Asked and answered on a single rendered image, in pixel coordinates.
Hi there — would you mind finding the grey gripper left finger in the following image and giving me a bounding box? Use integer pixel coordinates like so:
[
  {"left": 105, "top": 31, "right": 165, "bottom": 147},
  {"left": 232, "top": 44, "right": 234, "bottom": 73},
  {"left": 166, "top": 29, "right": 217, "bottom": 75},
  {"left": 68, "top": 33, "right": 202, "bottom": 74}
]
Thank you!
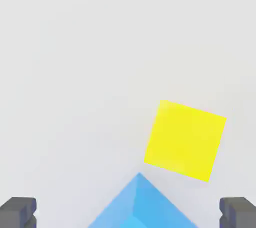
[{"left": 0, "top": 196, "right": 38, "bottom": 228}]

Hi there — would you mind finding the small yellow cube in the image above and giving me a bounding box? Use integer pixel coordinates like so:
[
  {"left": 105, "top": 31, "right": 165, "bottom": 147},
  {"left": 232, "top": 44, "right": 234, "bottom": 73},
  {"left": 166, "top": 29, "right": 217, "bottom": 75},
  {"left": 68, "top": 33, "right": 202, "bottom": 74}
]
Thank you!
[{"left": 143, "top": 100, "right": 228, "bottom": 183}]

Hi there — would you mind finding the small blue cube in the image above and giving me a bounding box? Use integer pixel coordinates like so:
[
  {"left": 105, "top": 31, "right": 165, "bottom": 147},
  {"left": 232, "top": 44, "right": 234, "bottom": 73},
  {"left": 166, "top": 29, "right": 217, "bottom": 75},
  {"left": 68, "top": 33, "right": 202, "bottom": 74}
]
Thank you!
[{"left": 87, "top": 172, "right": 199, "bottom": 228}]

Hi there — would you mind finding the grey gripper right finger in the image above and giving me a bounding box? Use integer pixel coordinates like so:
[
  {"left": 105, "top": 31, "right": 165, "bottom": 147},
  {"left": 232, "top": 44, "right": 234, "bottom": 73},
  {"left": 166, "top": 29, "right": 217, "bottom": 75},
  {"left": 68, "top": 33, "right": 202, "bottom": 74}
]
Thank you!
[{"left": 219, "top": 196, "right": 256, "bottom": 228}]

